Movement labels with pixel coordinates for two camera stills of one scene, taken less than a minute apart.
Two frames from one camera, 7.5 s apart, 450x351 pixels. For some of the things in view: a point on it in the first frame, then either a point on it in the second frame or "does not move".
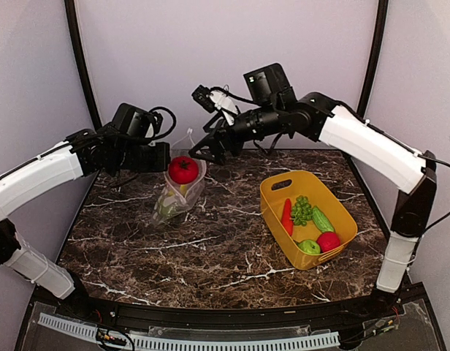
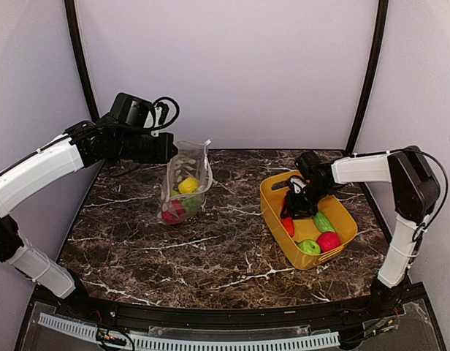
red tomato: (183, 170) -> (175, 213)
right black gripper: (216, 144) -> (294, 207)
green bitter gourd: (321, 221) does not move
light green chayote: (169, 210) -> (191, 205)
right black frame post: (380, 29) does not move
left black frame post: (84, 63) does not move
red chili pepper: (287, 218) does not move
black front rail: (267, 316) does not move
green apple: (309, 246) does not move
